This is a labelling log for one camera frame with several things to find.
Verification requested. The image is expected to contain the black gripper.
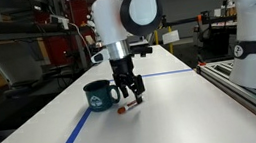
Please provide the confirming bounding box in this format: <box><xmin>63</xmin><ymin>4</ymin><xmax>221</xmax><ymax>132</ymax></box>
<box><xmin>109</xmin><ymin>53</ymin><xmax>149</xmax><ymax>108</ymax></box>

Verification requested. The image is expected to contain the aluminium mounting rail frame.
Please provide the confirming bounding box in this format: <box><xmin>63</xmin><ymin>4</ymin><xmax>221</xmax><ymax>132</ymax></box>
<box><xmin>195</xmin><ymin>56</ymin><xmax>256</xmax><ymax>143</ymax></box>

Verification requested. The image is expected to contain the dark background workbench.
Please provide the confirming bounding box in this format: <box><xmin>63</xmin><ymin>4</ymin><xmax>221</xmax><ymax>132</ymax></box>
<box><xmin>189</xmin><ymin>5</ymin><xmax>245</xmax><ymax>63</ymax></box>

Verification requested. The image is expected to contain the white marker with red cap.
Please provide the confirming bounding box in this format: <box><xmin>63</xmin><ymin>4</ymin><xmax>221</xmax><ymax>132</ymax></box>
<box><xmin>115</xmin><ymin>99</ymin><xmax>140</xmax><ymax>115</ymax></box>

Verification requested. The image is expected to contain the white power box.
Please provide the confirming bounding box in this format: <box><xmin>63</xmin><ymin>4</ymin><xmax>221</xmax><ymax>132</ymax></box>
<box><xmin>48</xmin><ymin>11</ymin><xmax>72</xmax><ymax>34</ymax></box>

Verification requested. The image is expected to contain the blue tape strip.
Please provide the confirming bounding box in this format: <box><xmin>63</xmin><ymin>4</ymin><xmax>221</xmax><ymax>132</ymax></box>
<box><xmin>108</xmin><ymin>67</ymin><xmax>194</xmax><ymax>84</ymax></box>
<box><xmin>37</xmin><ymin>106</ymin><xmax>98</xmax><ymax>143</ymax></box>

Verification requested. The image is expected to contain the white paper sign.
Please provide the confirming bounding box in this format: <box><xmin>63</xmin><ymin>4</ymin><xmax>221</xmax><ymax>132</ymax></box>
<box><xmin>161</xmin><ymin>29</ymin><xmax>182</xmax><ymax>46</ymax></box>

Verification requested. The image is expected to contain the yellow post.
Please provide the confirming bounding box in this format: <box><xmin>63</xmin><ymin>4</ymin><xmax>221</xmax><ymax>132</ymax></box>
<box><xmin>165</xmin><ymin>25</ymin><xmax>176</xmax><ymax>55</ymax></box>
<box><xmin>153</xmin><ymin>29</ymin><xmax>161</xmax><ymax>46</ymax></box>

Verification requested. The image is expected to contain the red tool cabinet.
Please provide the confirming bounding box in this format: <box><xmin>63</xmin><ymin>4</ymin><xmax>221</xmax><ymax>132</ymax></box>
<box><xmin>64</xmin><ymin>0</ymin><xmax>92</xmax><ymax>30</ymax></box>

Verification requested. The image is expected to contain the white cable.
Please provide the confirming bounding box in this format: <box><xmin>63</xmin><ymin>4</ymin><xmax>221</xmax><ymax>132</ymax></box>
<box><xmin>68</xmin><ymin>18</ymin><xmax>96</xmax><ymax>66</ymax></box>

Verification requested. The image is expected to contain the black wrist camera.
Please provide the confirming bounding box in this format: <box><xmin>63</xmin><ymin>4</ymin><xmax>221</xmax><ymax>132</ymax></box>
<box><xmin>129</xmin><ymin>42</ymin><xmax>155</xmax><ymax>60</ymax></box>

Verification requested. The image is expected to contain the grey office chair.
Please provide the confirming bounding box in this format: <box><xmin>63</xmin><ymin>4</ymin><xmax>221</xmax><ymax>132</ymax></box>
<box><xmin>0</xmin><ymin>37</ymin><xmax>47</xmax><ymax>101</ymax></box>

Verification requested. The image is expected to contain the small white background robot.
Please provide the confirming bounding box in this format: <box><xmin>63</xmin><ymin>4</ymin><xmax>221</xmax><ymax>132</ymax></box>
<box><xmin>85</xmin><ymin>13</ymin><xmax>97</xmax><ymax>31</ymax></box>

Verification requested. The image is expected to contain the orange rail clamp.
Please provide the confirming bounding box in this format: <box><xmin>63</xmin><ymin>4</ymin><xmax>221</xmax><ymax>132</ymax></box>
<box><xmin>196</xmin><ymin>60</ymin><xmax>208</xmax><ymax>68</ymax></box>

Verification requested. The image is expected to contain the dark green mug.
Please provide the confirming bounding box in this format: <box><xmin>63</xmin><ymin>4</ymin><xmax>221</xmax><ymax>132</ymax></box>
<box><xmin>81</xmin><ymin>77</ymin><xmax>123</xmax><ymax>115</ymax></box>

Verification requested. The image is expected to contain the black shelf beam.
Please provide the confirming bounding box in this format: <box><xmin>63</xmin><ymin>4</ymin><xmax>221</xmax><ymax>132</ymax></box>
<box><xmin>0</xmin><ymin>4</ymin><xmax>73</xmax><ymax>46</ymax></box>

